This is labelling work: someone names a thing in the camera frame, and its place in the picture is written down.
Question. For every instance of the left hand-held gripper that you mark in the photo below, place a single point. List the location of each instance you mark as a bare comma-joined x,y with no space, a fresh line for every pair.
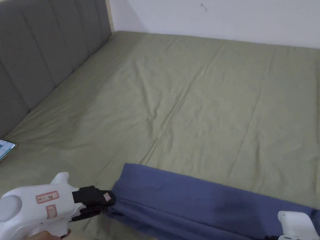
27,207

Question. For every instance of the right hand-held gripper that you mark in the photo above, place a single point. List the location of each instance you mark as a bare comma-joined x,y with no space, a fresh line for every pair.
297,226

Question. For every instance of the dark blue garment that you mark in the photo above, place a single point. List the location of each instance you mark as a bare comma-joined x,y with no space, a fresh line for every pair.
180,200

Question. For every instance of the person's left hand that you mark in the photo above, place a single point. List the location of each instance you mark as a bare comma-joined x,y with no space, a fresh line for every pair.
45,236

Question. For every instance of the smartphone with lit screen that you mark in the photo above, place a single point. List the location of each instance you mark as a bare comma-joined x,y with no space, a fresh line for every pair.
5,148

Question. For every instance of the bed with pale green sheet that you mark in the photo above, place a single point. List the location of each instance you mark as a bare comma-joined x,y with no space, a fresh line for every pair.
190,100

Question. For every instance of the grey padded headboard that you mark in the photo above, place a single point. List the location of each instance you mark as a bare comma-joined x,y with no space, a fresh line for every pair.
37,55

